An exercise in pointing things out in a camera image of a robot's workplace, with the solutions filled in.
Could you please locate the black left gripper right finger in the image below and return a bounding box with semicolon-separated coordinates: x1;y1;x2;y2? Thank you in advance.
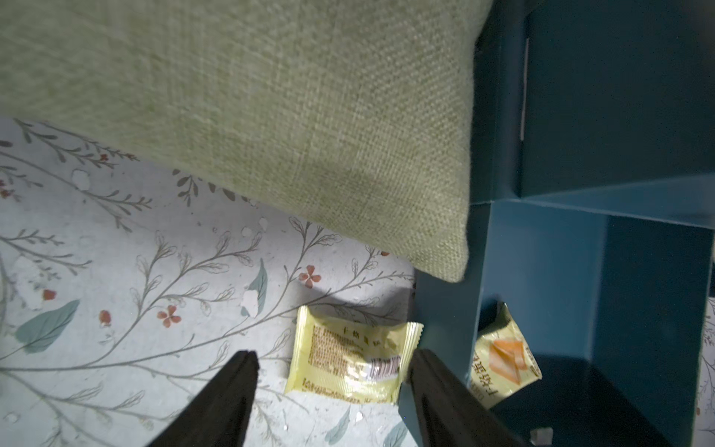
409;348;524;447

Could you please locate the teal drawer cabinet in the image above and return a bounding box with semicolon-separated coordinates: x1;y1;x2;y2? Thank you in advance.
470;1;714;228

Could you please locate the green cushion pillow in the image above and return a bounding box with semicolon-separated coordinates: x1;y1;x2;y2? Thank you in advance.
1;1;492;282

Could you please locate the teal bottom drawer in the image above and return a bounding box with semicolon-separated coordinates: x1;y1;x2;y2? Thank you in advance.
411;201;714;446

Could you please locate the yellow-green cookie packet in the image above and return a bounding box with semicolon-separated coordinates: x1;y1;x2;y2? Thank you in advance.
285;305;424;405

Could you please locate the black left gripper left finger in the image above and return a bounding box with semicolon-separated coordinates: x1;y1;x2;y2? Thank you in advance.
149;351;259;447

